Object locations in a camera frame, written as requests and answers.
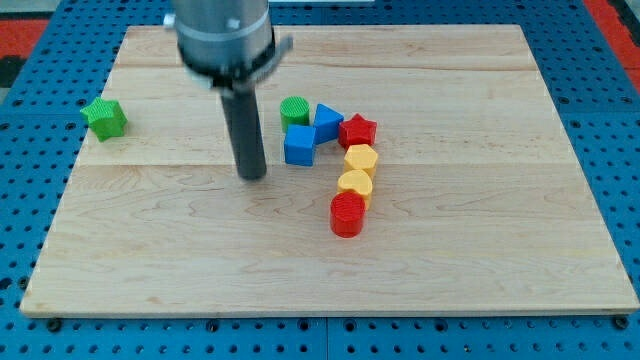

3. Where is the grey robot arm end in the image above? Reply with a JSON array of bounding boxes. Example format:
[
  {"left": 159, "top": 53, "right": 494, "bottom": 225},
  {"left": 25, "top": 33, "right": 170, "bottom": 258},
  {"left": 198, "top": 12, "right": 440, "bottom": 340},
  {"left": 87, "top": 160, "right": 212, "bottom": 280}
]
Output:
[{"left": 163, "top": 0, "right": 293, "bottom": 93}]

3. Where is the blue cube block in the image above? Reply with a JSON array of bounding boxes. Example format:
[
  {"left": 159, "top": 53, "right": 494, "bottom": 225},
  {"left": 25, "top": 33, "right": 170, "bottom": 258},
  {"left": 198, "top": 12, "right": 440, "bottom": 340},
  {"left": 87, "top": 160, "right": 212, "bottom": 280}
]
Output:
[{"left": 283, "top": 124, "right": 316, "bottom": 167}]

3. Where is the yellow heart block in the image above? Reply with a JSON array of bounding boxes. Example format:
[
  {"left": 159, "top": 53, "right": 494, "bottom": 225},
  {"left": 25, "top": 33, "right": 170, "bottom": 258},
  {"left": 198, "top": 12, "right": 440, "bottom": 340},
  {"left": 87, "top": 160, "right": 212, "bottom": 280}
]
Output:
[{"left": 337, "top": 169, "right": 374, "bottom": 210}]

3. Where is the red cylinder block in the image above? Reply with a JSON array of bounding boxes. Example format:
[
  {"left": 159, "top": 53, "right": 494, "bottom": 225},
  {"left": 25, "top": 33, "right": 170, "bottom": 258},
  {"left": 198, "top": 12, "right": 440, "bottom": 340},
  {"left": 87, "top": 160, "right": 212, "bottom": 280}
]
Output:
[{"left": 330, "top": 192, "right": 366, "bottom": 238}]

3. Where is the yellow hexagon block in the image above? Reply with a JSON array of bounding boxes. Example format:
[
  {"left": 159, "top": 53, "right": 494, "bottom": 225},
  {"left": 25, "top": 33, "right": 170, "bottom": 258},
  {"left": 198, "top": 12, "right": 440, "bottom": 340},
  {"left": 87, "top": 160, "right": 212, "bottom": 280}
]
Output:
[{"left": 343, "top": 144, "right": 379, "bottom": 179}]

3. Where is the blue triangle block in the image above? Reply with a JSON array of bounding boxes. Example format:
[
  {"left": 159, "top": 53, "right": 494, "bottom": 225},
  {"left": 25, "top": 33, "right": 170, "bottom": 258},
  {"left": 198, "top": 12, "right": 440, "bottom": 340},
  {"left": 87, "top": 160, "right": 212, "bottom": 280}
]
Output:
[{"left": 313, "top": 103, "right": 344, "bottom": 145}]

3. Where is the red star block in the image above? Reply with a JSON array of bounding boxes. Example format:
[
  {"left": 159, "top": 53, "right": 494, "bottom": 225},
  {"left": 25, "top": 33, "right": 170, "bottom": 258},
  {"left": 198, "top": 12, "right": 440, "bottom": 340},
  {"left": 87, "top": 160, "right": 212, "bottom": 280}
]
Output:
[{"left": 338, "top": 113, "right": 377, "bottom": 150}]

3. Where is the green cylinder block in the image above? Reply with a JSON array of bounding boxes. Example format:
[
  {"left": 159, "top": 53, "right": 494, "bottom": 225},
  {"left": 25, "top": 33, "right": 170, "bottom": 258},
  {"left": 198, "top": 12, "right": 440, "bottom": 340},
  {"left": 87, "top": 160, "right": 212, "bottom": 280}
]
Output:
[{"left": 279, "top": 96, "right": 310, "bottom": 133}]

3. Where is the wooden board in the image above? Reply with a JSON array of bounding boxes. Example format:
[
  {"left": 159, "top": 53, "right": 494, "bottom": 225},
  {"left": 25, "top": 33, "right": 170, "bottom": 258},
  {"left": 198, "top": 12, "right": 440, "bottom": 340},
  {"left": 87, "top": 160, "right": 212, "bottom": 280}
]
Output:
[{"left": 21, "top": 25, "right": 639, "bottom": 318}]

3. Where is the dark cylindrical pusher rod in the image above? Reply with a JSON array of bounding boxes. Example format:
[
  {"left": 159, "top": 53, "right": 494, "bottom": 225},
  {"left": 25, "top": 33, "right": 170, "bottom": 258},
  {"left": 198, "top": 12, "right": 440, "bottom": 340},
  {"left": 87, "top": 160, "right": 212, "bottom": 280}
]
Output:
[{"left": 221, "top": 88, "right": 267, "bottom": 181}]

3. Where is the green star block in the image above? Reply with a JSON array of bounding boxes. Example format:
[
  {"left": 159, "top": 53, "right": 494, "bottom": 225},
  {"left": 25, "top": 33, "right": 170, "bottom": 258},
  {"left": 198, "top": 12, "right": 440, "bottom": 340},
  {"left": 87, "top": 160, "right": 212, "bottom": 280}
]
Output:
[{"left": 80, "top": 97, "right": 128, "bottom": 142}]

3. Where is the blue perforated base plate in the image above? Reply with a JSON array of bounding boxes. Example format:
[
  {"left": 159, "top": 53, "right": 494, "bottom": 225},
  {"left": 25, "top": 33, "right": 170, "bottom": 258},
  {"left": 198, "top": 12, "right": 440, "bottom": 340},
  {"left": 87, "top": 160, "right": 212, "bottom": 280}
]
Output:
[{"left": 1, "top": 0, "right": 639, "bottom": 359}]

